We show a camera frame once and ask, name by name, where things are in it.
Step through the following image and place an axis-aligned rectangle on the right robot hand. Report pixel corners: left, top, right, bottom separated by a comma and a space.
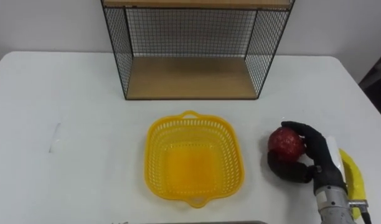
266, 121, 348, 196

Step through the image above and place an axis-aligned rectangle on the red apple soft toy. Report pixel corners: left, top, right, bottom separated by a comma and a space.
268, 126, 306, 164

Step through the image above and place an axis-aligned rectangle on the yellow banana soft toy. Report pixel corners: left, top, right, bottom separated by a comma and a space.
338, 148, 367, 220

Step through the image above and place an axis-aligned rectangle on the dark furniture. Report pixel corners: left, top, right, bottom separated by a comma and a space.
358, 46, 381, 125

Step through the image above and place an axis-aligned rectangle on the yellow plastic basket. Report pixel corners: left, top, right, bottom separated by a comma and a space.
143, 110, 245, 209

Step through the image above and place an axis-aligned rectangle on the white table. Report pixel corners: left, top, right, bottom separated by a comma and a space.
0, 51, 381, 224

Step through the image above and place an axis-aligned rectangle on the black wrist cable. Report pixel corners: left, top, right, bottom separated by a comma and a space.
349, 200, 373, 224

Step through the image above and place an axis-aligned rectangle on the black wire wooden shelf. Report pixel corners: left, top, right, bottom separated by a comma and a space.
100, 0, 296, 101

